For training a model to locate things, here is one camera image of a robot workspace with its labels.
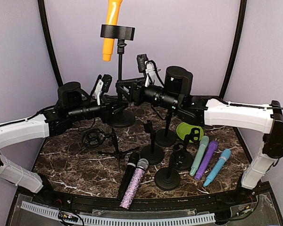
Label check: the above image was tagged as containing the black handheld microphone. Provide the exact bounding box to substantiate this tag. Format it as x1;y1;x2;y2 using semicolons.
117;152;139;201

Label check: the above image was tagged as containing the white slotted cable duct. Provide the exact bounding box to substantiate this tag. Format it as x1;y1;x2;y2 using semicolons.
20;201;216;226

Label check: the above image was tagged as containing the lime green plate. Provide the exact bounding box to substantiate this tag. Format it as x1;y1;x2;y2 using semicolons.
176;122;204;143

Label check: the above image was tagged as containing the black round-base stand mint mic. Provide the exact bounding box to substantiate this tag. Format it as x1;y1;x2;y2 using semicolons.
154;153;181;191

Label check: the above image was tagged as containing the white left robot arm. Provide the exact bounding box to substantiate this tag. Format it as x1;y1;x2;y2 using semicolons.
0;81;128;205

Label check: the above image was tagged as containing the orange microphone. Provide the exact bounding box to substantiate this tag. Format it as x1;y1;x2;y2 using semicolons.
102;0;123;61

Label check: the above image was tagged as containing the black round-base stand front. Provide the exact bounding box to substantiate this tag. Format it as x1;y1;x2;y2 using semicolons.
141;120;165;165

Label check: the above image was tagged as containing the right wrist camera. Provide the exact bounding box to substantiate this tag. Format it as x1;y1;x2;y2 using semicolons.
137;54;160;87

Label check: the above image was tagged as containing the left black corner post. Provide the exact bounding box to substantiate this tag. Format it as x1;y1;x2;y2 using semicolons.
37;0;64;99

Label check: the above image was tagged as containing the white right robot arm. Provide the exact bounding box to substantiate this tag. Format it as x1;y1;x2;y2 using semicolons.
116;66;283;204

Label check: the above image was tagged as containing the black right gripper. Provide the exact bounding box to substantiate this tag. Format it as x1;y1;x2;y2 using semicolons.
115;77;180;112

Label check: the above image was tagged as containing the black round-base stand blue mic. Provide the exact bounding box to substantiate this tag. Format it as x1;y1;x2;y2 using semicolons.
173;127;200;171

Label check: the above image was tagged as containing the black round-base stand purple mic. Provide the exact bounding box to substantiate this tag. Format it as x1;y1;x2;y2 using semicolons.
156;111;177;147

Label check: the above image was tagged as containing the mint green microphone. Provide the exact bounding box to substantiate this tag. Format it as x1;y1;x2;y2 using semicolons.
190;136;209;176

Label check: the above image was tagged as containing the black round-base stand orange mic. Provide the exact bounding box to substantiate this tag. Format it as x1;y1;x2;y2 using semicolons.
100;25;135;128

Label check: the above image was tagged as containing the black front table rail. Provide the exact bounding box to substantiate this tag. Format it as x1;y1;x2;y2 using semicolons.
37;188;258;214

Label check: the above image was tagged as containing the blue microphone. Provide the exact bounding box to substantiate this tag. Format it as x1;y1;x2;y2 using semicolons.
204;149;231;187

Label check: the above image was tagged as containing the right black corner post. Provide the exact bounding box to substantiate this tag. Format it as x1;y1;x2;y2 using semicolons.
219;0;247;99

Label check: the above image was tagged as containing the black corner post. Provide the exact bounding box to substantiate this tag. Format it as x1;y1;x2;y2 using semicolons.
37;0;64;99
219;0;247;99

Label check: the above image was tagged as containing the black tripod microphone stand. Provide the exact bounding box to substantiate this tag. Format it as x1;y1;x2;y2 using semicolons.
82;128;140;180

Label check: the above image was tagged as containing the glitter purple silver-head microphone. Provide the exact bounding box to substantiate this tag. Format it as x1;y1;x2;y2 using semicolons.
119;158;149;210

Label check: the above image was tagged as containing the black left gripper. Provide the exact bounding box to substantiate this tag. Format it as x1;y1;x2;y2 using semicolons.
67;95;129;123

